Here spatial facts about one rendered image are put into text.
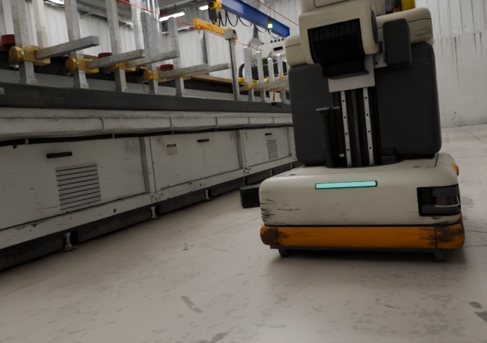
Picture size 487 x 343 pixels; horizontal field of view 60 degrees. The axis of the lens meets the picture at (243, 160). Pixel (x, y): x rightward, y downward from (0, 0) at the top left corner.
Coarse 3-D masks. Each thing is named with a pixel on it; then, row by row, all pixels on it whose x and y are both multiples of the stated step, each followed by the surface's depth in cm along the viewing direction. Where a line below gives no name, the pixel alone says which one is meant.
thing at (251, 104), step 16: (32, 80) 154; (0, 96) 141; (16, 96) 146; (32, 96) 152; (48, 96) 158; (64, 96) 165; (80, 96) 172; (96, 96) 180; (112, 96) 189; (128, 96) 198; (144, 96) 209; (160, 96) 221; (176, 96) 234; (192, 96) 250; (272, 112) 376; (288, 112) 407
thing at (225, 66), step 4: (220, 64) 235; (224, 64) 234; (228, 64) 234; (212, 68) 237; (216, 68) 236; (220, 68) 235; (224, 68) 234; (228, 68) 235; (200, 72) 241; (204, 72) 240; (208, 72) 240; (188, 76) 248; (168, 80) 252
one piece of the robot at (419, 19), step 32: (416, 32) 147; (288, 64) 169; (416, 64) 148; (320, 96) 163; (352, 96) 152; (384, 96) 153; (416, 96) 149; (320, 128) 165; (352, 128) 155; (384, 128) 154; (416, 128) 150; (320, 160) 167; (352, 160) 157; (384, 160) 153
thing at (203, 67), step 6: (192, 66) 214; (198, 66) 213; (204, 66) 211; (162, 72) 222; (168, 72) 221; (174, 72) 219; (180, 72) 217; (186, 72) 216; (192, 72) 215; (138, 78) 229; (162, 78) 226
